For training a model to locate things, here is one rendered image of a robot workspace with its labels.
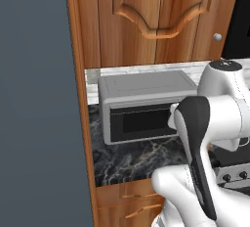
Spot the wooden cupboard side panel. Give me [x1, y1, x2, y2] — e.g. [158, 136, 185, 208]
[64, 0, 103, 227]

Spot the wooden cupboard door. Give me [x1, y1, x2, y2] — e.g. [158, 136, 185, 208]
[96, 0, 243, 69]

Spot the grey microwave oven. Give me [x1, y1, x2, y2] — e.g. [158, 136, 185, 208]
[98, 69, 200, 146]

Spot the wooden drawer front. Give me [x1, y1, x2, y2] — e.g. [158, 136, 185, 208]
[95, 179, 164, 209]
[97, 199, 166, 227]

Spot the dark grey fridge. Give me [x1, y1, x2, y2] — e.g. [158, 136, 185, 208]
[0, 0, 96, 227]

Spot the silver stove with black hob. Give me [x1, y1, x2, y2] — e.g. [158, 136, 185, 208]
[208, 136, 250, 197]

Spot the wooden drawer handle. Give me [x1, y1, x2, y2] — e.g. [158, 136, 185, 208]
[121, 192, 154, 200]
[124, 203, 163, 220]

